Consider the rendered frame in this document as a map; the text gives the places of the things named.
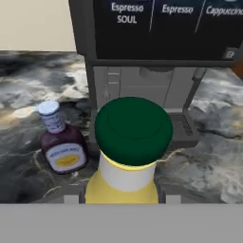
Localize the yellow mustard bottle green cap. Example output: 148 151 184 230
84 96 175 205

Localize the grey black coffee machine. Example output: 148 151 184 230
67 0 243 150

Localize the dark sauce bottle white cap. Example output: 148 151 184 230
37 100 90 176

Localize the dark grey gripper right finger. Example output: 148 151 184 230
157 185 195 205

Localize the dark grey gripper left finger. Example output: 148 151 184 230
49 185 87 205

